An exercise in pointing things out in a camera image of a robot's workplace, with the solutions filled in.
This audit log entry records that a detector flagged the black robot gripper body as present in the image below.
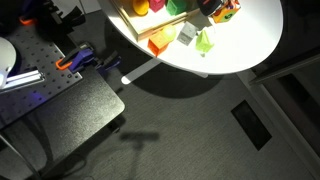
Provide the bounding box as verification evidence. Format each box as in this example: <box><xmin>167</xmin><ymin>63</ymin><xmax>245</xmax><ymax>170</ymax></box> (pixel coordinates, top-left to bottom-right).
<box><xmin>197</xmin><ymin>0</ymin><xmax>223</xmax><ymax>16</ymax></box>

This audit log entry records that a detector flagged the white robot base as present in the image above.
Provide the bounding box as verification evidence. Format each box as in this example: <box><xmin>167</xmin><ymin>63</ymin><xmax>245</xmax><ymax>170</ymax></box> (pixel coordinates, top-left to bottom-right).
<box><xmin>0</xmin><ymin>37</ymin><xmax>16</xmax><ymax>89</ymax></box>

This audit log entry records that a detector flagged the multicoloured orange number block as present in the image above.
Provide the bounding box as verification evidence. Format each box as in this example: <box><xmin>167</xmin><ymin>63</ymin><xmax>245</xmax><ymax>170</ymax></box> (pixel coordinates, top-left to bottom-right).
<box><xmin>212</xmin><ymin>0</ymin><xmax>241</xmax><ymax>23</ymax></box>

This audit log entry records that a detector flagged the grey cube block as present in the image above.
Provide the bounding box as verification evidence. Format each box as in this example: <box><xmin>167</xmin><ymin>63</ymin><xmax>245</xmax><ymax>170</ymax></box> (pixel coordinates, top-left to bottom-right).
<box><xmin>177</xmin><ymin>22</ymin><xmax>198</xmax><ymax>46</ymax></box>

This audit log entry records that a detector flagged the green cube block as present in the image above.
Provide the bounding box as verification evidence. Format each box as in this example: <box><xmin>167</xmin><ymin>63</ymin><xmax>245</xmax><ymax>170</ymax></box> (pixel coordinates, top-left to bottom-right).
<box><xmin>166</xmin><ymin>0</ymin><xmax>187</xmax><ymax>15</ymax></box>

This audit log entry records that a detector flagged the light green pyramid block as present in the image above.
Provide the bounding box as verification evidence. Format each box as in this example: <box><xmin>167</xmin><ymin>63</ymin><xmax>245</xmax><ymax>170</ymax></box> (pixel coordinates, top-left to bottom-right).
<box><xmin>195</xmin><ymin>30</ymin><xmax>214</xmax><ymax>53</ymax></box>

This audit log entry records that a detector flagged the magenta cube block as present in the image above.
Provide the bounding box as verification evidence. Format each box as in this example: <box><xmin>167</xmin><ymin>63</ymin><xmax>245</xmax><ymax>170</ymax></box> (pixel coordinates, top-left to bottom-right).
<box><xmin>149</xmin><ymin>0</ymin><xmax>165</xmax><ymax>12</ymax></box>

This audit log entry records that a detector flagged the orange cube block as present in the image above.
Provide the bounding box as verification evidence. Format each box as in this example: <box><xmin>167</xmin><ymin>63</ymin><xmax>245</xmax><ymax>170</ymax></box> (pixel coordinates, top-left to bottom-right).
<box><xmin>148</xmin><ymin>32</ymin><xmax>169</xmax><ymax>56</ymax></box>

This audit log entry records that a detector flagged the wooden tray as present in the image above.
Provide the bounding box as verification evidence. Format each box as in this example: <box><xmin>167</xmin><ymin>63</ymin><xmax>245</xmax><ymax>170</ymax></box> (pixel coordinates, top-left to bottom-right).
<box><xmin>110</xmin><ymin>0</ymin><xmax>199</xmax><ymax>41</ymax></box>

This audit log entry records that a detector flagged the yellow-green ball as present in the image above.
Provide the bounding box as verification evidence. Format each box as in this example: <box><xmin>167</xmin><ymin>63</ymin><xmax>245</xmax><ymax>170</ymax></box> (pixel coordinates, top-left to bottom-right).
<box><xmin>162</xmin><ymin>25</ymin><xmax>176</xmax><ymax>42</ymax></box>

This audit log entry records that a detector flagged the yellow round toy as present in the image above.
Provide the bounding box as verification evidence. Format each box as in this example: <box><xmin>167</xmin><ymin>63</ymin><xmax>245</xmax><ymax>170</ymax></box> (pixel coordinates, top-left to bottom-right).
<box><xmin>132</xmin><ymin>0</ymin><xmax>149</xmax><ymax>16</ymax></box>

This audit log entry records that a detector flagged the white table leg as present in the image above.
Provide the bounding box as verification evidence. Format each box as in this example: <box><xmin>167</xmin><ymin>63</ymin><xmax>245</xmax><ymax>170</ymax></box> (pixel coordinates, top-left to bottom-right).
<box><xmin>121</xmin><ymin>58</ymin><xmax>160</xmax><ymax>85</ymax></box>

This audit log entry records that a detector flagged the black floor vent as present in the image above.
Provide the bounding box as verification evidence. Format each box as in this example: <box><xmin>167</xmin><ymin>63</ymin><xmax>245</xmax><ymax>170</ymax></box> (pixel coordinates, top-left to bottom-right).
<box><xmin>231</xmin><ymin>100</ymin><xmax>272</xmax><ymax>150</ymax></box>

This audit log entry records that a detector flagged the black perforated breadboard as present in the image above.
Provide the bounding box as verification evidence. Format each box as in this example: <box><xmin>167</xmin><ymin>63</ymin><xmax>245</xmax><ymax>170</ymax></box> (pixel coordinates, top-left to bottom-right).
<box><xmin>0</xmin><ymin>24</ymin><xmax>82</xmax><ymax>129</ymax></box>

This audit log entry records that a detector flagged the far purple spring clamp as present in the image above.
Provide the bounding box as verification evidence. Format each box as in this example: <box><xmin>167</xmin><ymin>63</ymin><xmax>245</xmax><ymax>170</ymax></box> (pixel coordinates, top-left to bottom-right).
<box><xmin>18</xmin><ymin>0</ymin><xmax>64</xmax><ymax>26</ymax></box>

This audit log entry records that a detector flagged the black cart shelf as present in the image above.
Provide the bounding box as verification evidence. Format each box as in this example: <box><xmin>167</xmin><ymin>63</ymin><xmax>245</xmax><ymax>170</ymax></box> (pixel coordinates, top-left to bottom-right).
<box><xmin>0</xmin><ymin>69</ymin><xmax>125</xmax><ymax>180</ymax></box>

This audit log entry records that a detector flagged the aluminium extrusion rail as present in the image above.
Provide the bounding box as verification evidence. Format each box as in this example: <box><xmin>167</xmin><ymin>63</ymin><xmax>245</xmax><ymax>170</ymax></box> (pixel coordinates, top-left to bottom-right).
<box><xmin>0</xmin><ymin>70</ymin><xmax>45</xmax><ymax>93</ymax></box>

